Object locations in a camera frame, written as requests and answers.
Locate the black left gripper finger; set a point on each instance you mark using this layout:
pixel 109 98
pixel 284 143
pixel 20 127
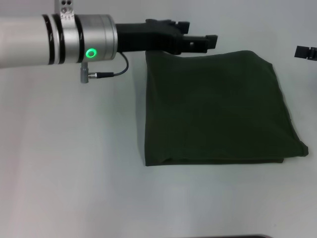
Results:
pixel 182 26
pixel 200 43

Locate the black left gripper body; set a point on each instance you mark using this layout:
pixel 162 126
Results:
pixel 146 37

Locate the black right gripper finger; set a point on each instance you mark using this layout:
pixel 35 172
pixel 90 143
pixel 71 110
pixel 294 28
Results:
pixel 305 52

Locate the dark green FREE! t-shirt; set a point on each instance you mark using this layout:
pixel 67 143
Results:
pixel 218 109

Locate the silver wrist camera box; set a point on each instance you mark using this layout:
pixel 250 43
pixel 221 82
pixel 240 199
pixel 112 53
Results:
pixel 65 8

